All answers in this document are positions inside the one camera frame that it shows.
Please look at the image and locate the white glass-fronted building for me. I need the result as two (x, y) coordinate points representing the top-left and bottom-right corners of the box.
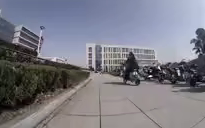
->
(85, 43), (158, 73)

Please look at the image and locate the person on scooter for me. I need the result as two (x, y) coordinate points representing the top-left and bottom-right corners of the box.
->
(121, 51), (142, 86)

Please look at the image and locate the grey concrete slab pavement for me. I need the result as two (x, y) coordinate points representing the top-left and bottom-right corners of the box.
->
(43, 72), (205, 128)

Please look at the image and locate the low white building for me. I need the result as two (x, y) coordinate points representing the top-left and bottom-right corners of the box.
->
(39, 55), (70, 65)

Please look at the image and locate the pale concrete kerb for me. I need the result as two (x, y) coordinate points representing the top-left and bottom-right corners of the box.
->
(9, 76), (94, 128)

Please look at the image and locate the street lamp pole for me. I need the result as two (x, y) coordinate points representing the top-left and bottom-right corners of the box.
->
(36, 25), (46, 58)

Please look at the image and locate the row of parked scooters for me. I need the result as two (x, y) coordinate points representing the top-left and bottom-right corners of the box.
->
(110, 59), (205, 88)

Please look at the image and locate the layered white building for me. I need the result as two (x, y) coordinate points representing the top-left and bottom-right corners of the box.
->
(0, 2), (44, 56)

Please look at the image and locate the green clipped hedge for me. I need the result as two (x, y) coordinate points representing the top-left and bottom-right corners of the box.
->
(0, 46), (91, 118)

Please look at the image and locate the tree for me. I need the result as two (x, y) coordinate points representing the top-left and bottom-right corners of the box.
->
(189, 27), (205, 59)

